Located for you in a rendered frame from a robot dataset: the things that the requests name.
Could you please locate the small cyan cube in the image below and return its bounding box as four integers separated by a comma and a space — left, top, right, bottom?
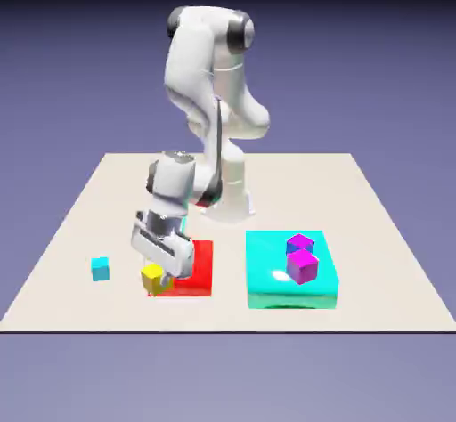
90, 256, 111, 282

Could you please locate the small yellow cube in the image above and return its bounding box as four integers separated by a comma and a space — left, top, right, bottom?
140, 263, 175, 297

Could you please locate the large red box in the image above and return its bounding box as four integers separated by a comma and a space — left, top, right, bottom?
147, 239, 215, 298

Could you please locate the small magenta cube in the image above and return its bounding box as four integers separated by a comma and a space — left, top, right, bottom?
285, 232, 316, 256
285, 248, 320, 286

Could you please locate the large cyan box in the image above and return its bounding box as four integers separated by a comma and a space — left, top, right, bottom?
245, 230, 340, 311

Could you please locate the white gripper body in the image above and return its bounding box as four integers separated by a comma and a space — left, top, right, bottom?
130, 219, 196, 280

